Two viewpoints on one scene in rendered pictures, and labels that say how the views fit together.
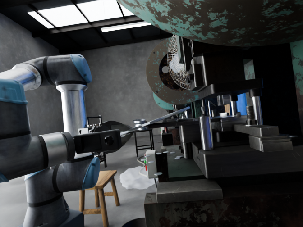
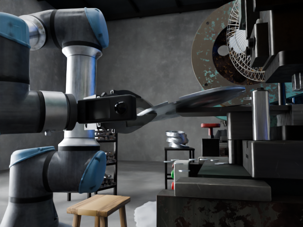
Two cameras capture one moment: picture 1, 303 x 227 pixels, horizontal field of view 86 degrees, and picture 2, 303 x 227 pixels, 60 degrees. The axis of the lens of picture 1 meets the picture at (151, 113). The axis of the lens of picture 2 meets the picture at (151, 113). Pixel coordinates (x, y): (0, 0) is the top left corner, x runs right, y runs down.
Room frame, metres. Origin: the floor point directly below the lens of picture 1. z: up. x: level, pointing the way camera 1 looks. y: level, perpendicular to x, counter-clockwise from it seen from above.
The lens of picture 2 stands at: (-0.06, -0.03, 0.71)
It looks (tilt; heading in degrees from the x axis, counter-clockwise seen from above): 5 degrees up; 10
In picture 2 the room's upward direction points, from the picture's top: straight up
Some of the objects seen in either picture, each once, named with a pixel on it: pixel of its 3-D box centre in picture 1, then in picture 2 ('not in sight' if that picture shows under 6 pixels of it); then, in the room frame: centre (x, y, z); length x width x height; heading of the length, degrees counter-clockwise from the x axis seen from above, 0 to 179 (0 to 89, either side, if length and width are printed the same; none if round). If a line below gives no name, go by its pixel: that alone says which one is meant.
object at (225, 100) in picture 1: (222, 100); (300, 82); (0.60, -0.27, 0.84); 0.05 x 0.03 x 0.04; 176
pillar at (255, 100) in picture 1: (256, 106); not in sight; (0.51, -0.34, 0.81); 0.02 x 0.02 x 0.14
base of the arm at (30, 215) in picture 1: (47, 207); (30, 211); (0.64, 0.45, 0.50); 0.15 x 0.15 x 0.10
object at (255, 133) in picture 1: (253, 124); not in sight; (0.43, -0.27, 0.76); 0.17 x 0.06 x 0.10; 176
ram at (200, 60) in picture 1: (208, 49); (282, 3); (0.60, -0.24, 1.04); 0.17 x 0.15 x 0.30; 86
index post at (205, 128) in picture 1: (205, 131); (260, 114); (0.43, -0.14, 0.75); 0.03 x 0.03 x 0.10; 86
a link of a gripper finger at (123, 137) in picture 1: (119, 138); (135, 120); (0.52, 0.11, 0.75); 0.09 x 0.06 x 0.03; 138
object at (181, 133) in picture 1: (182, 137); (229, 134); (0.61, -0.11, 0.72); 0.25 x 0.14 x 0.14; 86
